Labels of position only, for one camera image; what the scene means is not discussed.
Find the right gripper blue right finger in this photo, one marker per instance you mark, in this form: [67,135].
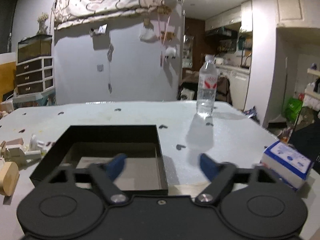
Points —
[220,176]

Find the white suction cup holder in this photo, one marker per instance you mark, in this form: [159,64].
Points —
[37,145]

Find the green plastic bag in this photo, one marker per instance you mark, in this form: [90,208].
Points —
[292,109]

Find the round wooden block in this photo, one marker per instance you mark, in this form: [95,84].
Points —
[9,176]

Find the white drawer cabinet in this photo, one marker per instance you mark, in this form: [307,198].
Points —
[35,75]

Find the black storage box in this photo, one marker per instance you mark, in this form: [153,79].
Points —
[80,146]

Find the blue white tissue pack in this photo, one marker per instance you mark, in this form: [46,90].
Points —
[291,167]

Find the clear plastic water bottle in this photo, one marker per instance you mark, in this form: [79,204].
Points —
[207,86]

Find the glass fish tank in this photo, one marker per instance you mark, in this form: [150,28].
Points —
[33,47]

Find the white power adapter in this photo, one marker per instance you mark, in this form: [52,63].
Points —
[17,154]

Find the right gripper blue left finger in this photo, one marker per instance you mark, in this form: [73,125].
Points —
[103,177]

